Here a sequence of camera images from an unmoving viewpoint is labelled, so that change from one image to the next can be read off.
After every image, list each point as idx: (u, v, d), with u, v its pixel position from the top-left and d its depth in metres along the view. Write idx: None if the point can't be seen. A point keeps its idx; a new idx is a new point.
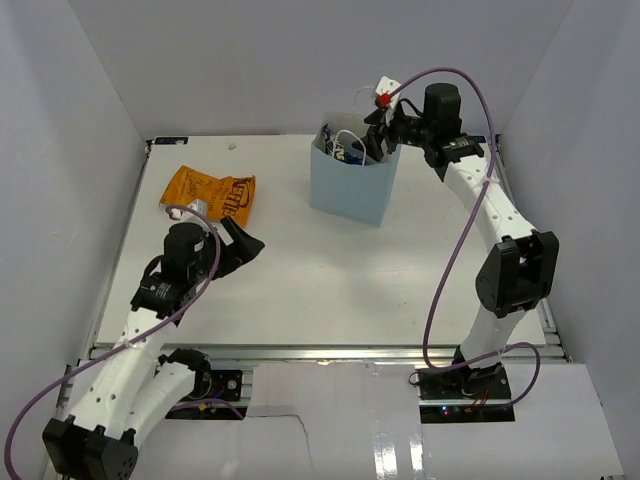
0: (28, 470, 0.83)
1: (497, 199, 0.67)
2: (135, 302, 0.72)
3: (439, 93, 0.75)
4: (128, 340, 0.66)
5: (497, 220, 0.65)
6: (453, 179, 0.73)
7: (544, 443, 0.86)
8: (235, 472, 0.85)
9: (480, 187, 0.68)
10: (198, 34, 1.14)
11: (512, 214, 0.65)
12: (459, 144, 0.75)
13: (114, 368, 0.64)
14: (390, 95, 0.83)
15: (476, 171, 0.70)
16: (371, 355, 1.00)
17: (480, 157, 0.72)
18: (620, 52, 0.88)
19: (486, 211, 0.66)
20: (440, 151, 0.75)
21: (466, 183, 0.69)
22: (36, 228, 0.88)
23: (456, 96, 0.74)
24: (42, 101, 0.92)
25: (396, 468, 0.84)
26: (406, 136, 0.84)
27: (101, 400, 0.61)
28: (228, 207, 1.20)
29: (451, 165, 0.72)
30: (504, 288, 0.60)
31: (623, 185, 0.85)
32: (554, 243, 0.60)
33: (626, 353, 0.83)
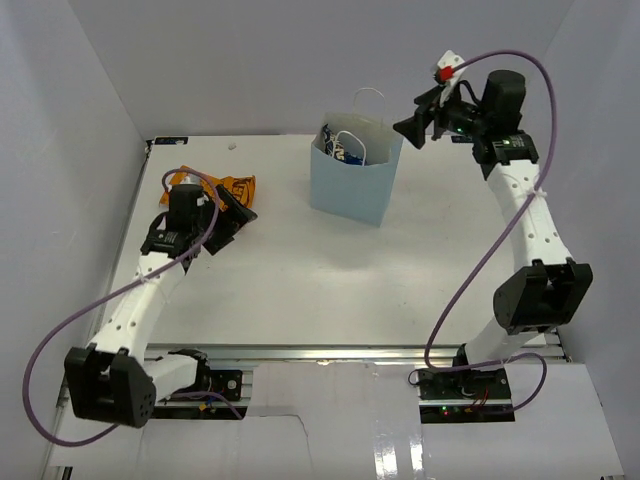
0: (28, 470, 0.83)
1: (540, 215, 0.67)
2: (146, 249, 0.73)
3: (503, 81, 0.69)
4: (143, 275, 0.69)
5: (532, 239, 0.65)
6: (498, 181, 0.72)
7: (544, 443, 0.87)
8: (235, 471, 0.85)
9: (525, 198, 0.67)
10: (199, 34, 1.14)
11: (550, 236, 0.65)
12: (513, 143, 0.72)
13: (130, 303, 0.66)
14: (453, 70, 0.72)
15: (523, 179, 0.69)
16: (371, 355, 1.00)
17: (532, 164, 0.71)
18: (620, 53, 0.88)
19: (524, 225, 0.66)
20: (491, 147, 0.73)
21: (511, 190, 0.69)
22: (36, 228, 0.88)
23: (522, 85, 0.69)
24: (42, 101, 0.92)
25: (396, 468, 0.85)
26: (457, 124, 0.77)
27: (121, 327, 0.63)
28: None
29: (499, 166, 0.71)
30: (520, 308, 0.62)
31: (624, 185, 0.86)
32: (587, 277, 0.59)
33: (626, 353, 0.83)
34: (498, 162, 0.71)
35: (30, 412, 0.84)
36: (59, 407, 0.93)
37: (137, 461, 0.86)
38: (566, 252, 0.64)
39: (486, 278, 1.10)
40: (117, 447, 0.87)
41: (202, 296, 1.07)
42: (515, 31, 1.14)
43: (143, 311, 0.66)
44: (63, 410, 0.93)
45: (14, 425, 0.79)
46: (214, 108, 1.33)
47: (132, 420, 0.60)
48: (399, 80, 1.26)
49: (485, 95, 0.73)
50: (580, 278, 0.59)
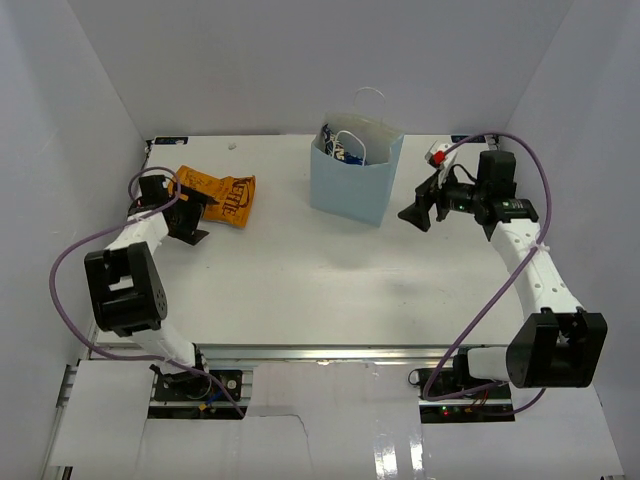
0: (28, 470, 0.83)
1: (545, 267, 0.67)
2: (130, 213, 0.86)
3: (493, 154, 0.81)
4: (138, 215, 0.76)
5: (539, 288, 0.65)
6: (500, 238, 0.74)
7: (544, 443, 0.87)
8: (235, 471, 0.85)
9: (526, 251, 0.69)
10: (199, 34, 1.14)
11: (557, 286, 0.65)
12: (513, 206, 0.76)
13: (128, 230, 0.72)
14: (443, 153, 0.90)
15: (525, 234, 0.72)
16: (371, 355, 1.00)
17: (533, 222, 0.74)
18: (620, 53, 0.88)
19: (529, 275, 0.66)
20: (491, 209, 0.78)
21: (512, 245, 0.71)
22: (36, 228, 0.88)
23: (511, 159, 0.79)
24: (41, 101, 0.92)
25: (396, 468, 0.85)
26: (458, 201, 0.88)
27: (127, 239, 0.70)
28: (228, 207, 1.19)
29: (500, 224, 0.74)
30: (535, 363, 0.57)
31: (624, 185, 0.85)
32: (601, 328, 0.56)
33: (626, 353, 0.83)
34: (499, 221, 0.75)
35: (29, 412, 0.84)
36: (59, 407, 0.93)
37: (137, 461, 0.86)
38: (575, 303, 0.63)
39: (486, 278, 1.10)
40: (116, 447, 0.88)
41: (202, 296, 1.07)
42: (514, 31, 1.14)
43: (145, 229, 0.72)
44: (63, 410, 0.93)
45: (14, 425, 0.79)
46: (214, 108, 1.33)
47: (154, 308, 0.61)
48: (399, 80, 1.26)
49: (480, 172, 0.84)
50: (594, 329, 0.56)
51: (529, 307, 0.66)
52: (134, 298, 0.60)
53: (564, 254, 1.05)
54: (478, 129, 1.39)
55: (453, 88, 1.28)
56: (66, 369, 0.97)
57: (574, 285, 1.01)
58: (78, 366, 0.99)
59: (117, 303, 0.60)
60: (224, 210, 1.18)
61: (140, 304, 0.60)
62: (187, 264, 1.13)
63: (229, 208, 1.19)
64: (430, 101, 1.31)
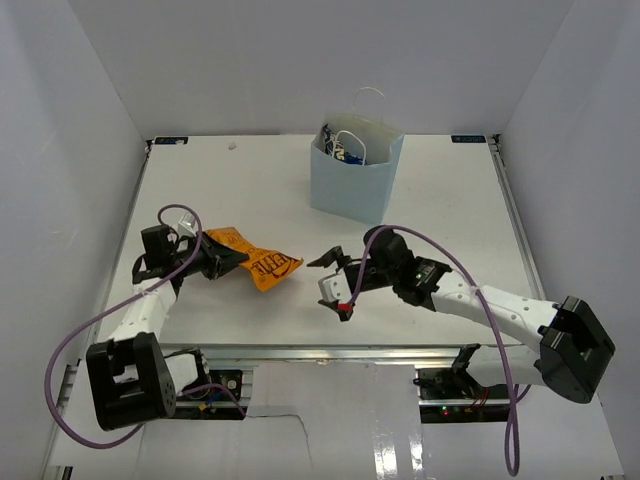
0: (28, 470, 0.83)
1: (501, 299, 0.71)
2: (135, 279, 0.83)
3: (384, 244, 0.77)
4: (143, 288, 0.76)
5: (518, 316, 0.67)
6: (445, 304, 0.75)
7: (544, 443, 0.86)
8: (234, 471, 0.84)
9: (475, 297, 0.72)
10: (199, 34, 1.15)
11: (525, 303, 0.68)
12: (426, 271, 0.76)
13: (137, 305, 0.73)
14: (349, 303, 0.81)
15: (459, 285, 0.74)
16: (371, 355, 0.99)
17: (450, 272, 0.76)
18: (620, 53, 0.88)
19: (501, 314, 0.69)
20: (416, 289, 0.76)
21: (457, 300, 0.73)
22: (36, 228, 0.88)
23: (395, 237, 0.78)
24: (42, 100, 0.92)
25: (396, 468, 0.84)
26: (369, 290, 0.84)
27: (134, 323, 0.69)
28: (260, 267, 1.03)
29: (434, 295, 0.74)
30: (583, 374, 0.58)
31: (624, 184, 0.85)
32: (580, 305, 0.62)
33: (626, 353, 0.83)
34: (429, 292, 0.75)
35: (29, 411, 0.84)
36: (58, 407, 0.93)
37: (136, 461, 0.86)
38: (549, 303, 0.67)
39: (486, 279, 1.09)
40: (116, 447, 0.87)
41: (202, 297, 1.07)
42: (514, 30, 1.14)
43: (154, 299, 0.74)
44: (63, 410, 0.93)
45: (14, 425, 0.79)
46: (214, 108, 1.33)
47: (162, 407, 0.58)
48: (399, 80, 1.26)
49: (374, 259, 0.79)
50: (578, 309, 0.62)
51: (521, 338, 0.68)
52: (141, 397, 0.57)
53: (564, 254, 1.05)
54: (478, 129, 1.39)
55: (453, 88, 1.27)
56: (66, 368, 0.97)
57: (574, 285, 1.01)
58: (78, 365, 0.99)
59: (121, 403, 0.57)
60: (253, 267, 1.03)
61: (149, 404, 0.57)
62: None
63: (260, 268, 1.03)
64: (430, 100, 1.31)
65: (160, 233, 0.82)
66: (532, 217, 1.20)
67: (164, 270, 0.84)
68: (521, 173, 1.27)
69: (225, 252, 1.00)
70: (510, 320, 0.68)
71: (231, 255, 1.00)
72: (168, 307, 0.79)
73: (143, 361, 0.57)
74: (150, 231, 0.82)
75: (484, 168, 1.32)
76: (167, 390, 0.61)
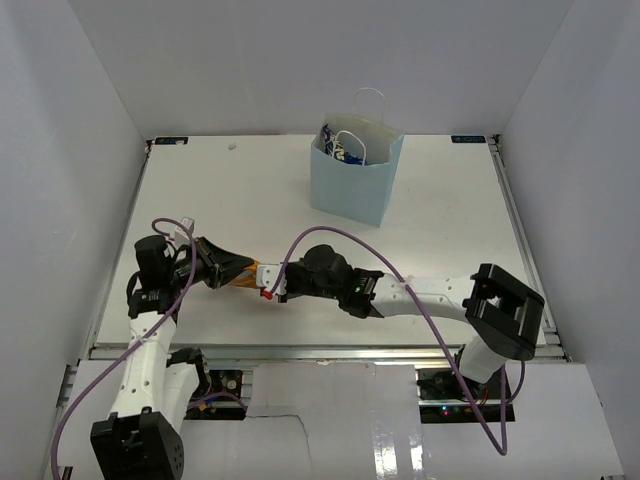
0: (28, 470, 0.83)
1: (426, 286, 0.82)
2: (134, 310, 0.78)
3: (322, 264, 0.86)
4: (141, 336, 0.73)
5: (444, 298, 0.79)
6: (384, 306, 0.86)
7: (545, 444, 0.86)
8: (235, 471, 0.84)
9: (406, 290, 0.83)
10: (199, 33, 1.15)
11: (447, 283, 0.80)
12: (363, 283, 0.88)
13: (138, 362, 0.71)
14: (271, 292, 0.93)
15: (392, 285, 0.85)
16: (371, 355, 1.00)
17: (382, 278, 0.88)
18: (619, 53, 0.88)
19: (430, 300, 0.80)
20: (359, 301, 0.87)
21: (393, 299, 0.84)
22: (36, 227, 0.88)
23: (336, 257, 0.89)
24: (42, 99, 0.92)
25: (396, 468, 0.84)
26: (306, 290, 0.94)
27: (137, 390, 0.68)
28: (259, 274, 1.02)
29: (373, 302, 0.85)
30: (514, 334, 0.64)
31: (624, 183, 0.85)
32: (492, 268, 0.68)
33: (626, 352, 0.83)
34: (367, 301, 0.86)
35: (30, 412, 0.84)
36: (58, 408, 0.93)
37: None
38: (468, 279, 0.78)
39: None
40: None
41: (202, 297, 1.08)
42: (514, 30, 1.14)
43: (153, 350, 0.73)
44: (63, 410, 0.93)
45: (14, 424, 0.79)
46: (214, 108, 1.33)
47: (169, 474, 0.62)
48: (399, 80, 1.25)
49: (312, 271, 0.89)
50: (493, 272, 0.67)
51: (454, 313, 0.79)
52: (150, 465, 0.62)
53: (564, 254, 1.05)
54: (478, 129, 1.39)
55: (453, 88, 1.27)
56: (66, 368, 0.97)
57: (574, 286, 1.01)
58: (78, 366, 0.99)
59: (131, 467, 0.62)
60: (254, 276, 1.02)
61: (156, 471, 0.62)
62: None
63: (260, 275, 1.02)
64: (431, 100, 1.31)
65: (156, 250, 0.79)
66: (533, 217, 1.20)
67: (162, 293, 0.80)
68: (521, 173, 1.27)
69: (227, 257, 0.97)
70: (439, 302, 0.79)
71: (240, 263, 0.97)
72: (168, 347, 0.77)
73: (152, 442, 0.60)
74: (147, 249, 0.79)
75: (485, 168, 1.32)
76: (175, 452, 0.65)
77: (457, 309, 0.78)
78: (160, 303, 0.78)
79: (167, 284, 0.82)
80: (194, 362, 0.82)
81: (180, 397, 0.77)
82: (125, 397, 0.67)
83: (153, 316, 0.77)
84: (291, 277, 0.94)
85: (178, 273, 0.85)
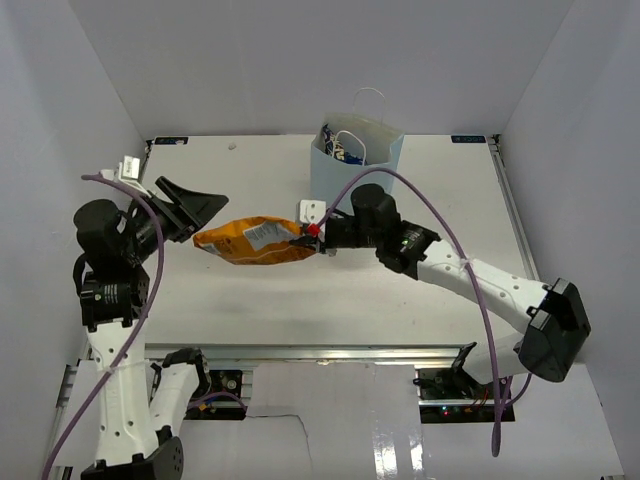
0: (27, 470, 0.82)
1: (489, 273, 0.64)
2: (89, 320, 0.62)
3: (368, 202, 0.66)
4: (109, 366, 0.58)
5: (506, 297, 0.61)
6: (431, 276, 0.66)
7: (545, 444, 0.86)
8: (235, 470, 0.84)
9: (464, 270, 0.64)
10: (198, 34, 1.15)
11: (515, 282, 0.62)
12: (410, 238, 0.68)
13: (114, 398, 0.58)
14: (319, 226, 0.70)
15: (448, 256, 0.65)
16: (371, 355, 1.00)
17: (439, 241, 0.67)
18: (619, 53, 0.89)
19: (489, 291, 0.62)
20: (400, 256, 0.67)
21: (445, 272, 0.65)
22: (36, 227, 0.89)
23: (387, 196, 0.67)
24: (42, 100, 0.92)
25: (396, 468, 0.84)
26: (347, 243, 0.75)
27: (120, 431, 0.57)
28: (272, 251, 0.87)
29: (420, 265, 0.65)
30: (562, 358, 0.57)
31: (624, 183, 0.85)
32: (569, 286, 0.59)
33: (626, 352, 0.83)
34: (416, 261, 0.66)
35: (29, 412, 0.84)
36: (58, 407, 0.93)
37: None
38: (538, 284, 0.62)
39: None
40: None
41: (203, 297, 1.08)
42: (514, 30, 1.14)
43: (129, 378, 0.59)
44: (63, 410, 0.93)
45: (14, 424, 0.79)
46: (214, 108, 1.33)
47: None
48: (399, 80, 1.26)
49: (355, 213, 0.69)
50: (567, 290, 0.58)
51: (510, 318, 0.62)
52: None
53: (564, 254, 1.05)
54: (478, 129, 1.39)
55: (453, 88, 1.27)
56: (66, 369, 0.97)
57: (574, 286, 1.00)
58: (78, 366, 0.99)
59: None
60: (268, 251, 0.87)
61: None
62: (188, 265, 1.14)
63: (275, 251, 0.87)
64: (431, 100, 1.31)
65: (105, 230, 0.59)
66: (533, 218, 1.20)
67: (121, 290, 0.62)
68: (521, 173, 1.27)
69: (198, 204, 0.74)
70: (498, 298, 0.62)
71: (271, 229, 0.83)
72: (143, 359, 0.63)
73: None
74: (90, 232, 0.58)
75: (484, 168, 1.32)
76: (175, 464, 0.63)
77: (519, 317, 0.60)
78: (124, 308, 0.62)
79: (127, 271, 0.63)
80: (194, 362, 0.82)
81: (182, 395, 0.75)
82: (109, 442, 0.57)
83: (118, 330, 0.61)
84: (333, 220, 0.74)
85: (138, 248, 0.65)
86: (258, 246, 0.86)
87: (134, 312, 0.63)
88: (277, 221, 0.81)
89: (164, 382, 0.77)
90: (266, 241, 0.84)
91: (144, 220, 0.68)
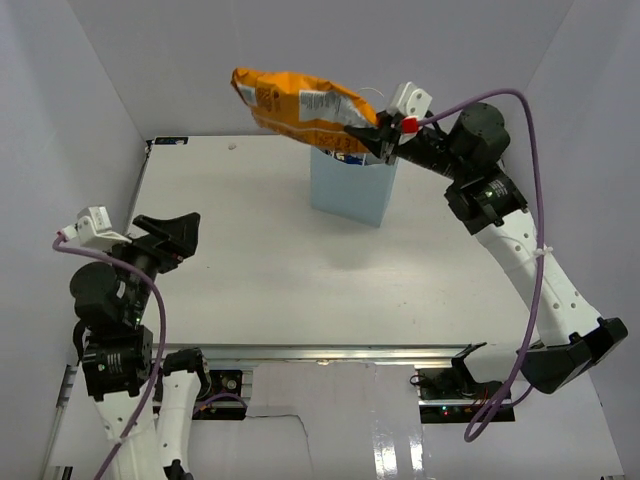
0: (27, 470, 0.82)
1: (555, 276, 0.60)
2: (96, 390, 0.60)
3: (481, 128, 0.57)
4: (119, 435, 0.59)
5: (559, 309, 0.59)
6: (493, 243, 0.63)
7: (546, 444, 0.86)
8: (235, 471, 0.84)
9: (534, 261, 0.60)
10: (199, 33, 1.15)
11: (574, 299, 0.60)
12: (495, 191, 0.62)
13: (127, 462, 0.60)
14: (419, 122, 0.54)
15: (524, 236, 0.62)
16: (371, 355, 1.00)
17: (523, 212, 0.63)
18: (619, 53, 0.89)
19: (546, 295, 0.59)
20: (474, 204, 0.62)
21: (514, 250, 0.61)
22: (37, 227, 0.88)
23: (503, 131, 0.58)
24: (43, 100, 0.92)
25: (396, 468, 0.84)
26: (418, 160, 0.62)
27: None
28: (324, 140, 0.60)
29: (492, 227, 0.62)
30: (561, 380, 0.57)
31: (624, 183, 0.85)
32: (620, 332, 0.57)
33: (628, 352, 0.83)
34: (490, 222, 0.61)
35: (29, 412, 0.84)
36: (59, 407, 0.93)
37: None
38: (593, 313, 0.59)
39: (486, 279, 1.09)
40: None
41: (203, 297, 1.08)
42: (514, 30, 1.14)
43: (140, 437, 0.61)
44: (63, 409, 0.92)
45: (14, 425, 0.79)
46: (214, 108, 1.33)
47: None
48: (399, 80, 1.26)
49: (454, 134, 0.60)
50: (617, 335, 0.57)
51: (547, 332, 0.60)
52: None
53: (564, 254, 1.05)
54: None
55: (454, 88, 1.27)
56: (66, 369, 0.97)
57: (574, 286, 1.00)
58: (78, 366, 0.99)
59: None
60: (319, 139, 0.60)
61: None
62: (188, 265, 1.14)
63: (327, 142, 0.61)
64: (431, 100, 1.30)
65: (105, 300, 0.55)
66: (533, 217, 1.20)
67: (125, 356, 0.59)
68: (521, 173, 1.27)
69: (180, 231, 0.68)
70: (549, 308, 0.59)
71: (332, 103, 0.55)
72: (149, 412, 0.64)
73: None
74: (87, 302, 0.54)
75: None
76: None
77: (559, 335, 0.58)
78: (130, 376, 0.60)
79: (129, 337, 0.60)
80: (195, 370, 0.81)
81: (187, 411, 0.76)
82: None
83: (125, 398, 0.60)
84: (422, 132, 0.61)
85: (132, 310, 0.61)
86: (308, 118, 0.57)
87: (140, 378, 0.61)
88: (348, 94, 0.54)
89: (168, 398, 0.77)
90: (321, 117, 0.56)
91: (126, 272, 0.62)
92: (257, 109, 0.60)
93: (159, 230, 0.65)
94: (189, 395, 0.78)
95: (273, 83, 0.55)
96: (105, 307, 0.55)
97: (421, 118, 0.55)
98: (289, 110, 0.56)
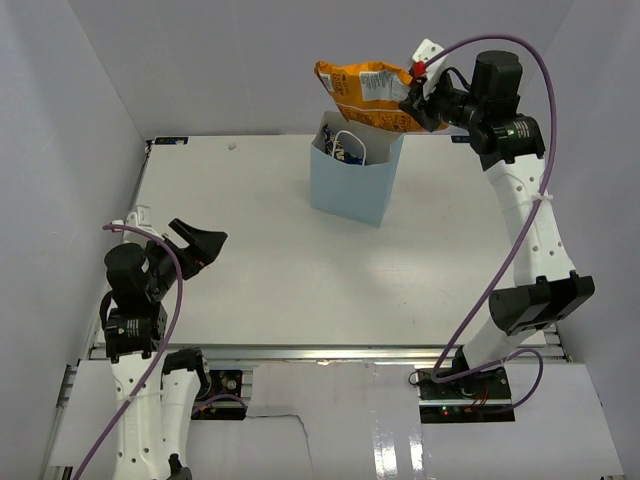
0: (27, 471, 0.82)
1: (546, 221, 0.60)
2: (112, 353, 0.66)
3: (491, 61, 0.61)
4: (129, 394, 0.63)
5: (536, 253, 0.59)
6: (497, 178, 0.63)
7: (545, 444, 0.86)
8: (235, 471, 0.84)
9: (530, 204, 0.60)
10: (199, 33, 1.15)
11: (555, 247, 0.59)
12: (517, 132, 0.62)
13: (132, 426, 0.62)
14: (426, 65, 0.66)
15: (528, 178, 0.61)
16: (371, 355, 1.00)
17: (538, 157, 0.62)
18: (620, 54, 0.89)
19: (529, 236, 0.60)
20: (492, 134, 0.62)
21: (514, 192, 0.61)
22: (37, 228, 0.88)
23: (516, 65, 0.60)
24: (43, 100, 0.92)
25: (396, 468, 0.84)
26: (447, 114, 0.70)
27: (137, 458, 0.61)
28: (384, 117, 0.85)
29: (502, 165, 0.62)
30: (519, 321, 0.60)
31: (625, 183, 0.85)
32: (586, 288, 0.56)
33: (631, 352, 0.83)
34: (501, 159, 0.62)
35: (29, 412, 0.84)
36: (58, 407, 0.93)
37: None
38: (568, 265, 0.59)
39: (486, 279, 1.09)
40: None
41: (203, 297, 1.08)
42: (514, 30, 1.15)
43: (147, 402, 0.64)
44: (63, 409, 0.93)
45: (14, 425, 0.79)
46: (214, 108, 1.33)
47: None
48: None
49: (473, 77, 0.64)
50: (583, 289, 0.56)
51: (520, 272, 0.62)
52: None
53: None
54: None
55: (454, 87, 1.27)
56: (67, 369, 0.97)
57: None
58: (78, 366, 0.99)
59: None
60: (382, 116, 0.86)
61: None
62: None
63: (387, 118, 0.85)
64: None
65: (131, 271, 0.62)
66: None
67: (143, 323, 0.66)
68: None
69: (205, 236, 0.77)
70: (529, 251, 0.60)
71: (386, 82, 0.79)
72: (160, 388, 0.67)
73: None
74: (117, 270, 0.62)
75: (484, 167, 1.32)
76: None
77: (525, 273, 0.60)
78: (143, 342, 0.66)
79: (148, 306, 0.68)
80: (195, 369, 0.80)
81: (186, 406, 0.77)
82: (126, 468, 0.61)
83: (137, 361, 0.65)
84: (449, 89, 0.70)
85: (153, 280, 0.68)
86: (371, 100, 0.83)
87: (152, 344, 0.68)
88: (394, 71, 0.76)
89: (168, 395, 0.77)
90: (380, 99, 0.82)
91: (160, 255, 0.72)
92: (335, 92, 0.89)
93: (187, 234, 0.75)
94: (189, 393, 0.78)
95: (344, 73, 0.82)
96: (129, 273, 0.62)
97: (427, 61, 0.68)
98: (359, 100, 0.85)
